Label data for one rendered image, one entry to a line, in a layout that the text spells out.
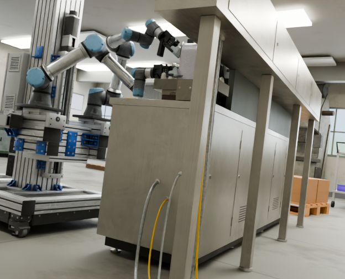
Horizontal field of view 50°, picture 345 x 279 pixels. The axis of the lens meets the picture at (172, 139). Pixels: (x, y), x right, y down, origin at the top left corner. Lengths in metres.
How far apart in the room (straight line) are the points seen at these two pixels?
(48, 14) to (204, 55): 1.81
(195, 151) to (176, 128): 0.63
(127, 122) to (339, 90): 8.18
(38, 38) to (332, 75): 7.06
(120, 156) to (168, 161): 0.31
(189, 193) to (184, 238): 0.16
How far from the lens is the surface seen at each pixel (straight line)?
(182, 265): 1.38
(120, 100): 2.16
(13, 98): 3.02
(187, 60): 2.29
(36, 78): 2.44
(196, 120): 1.33
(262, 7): 1.88
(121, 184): 2.11
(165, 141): 1.97
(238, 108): 2.25
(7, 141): 9.53
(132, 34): 2.52
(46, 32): 2.95
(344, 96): 9.85
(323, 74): 9.00
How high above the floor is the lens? 0.63
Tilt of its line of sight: 2 degrees up
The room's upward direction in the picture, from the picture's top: 7 degrees clockwise
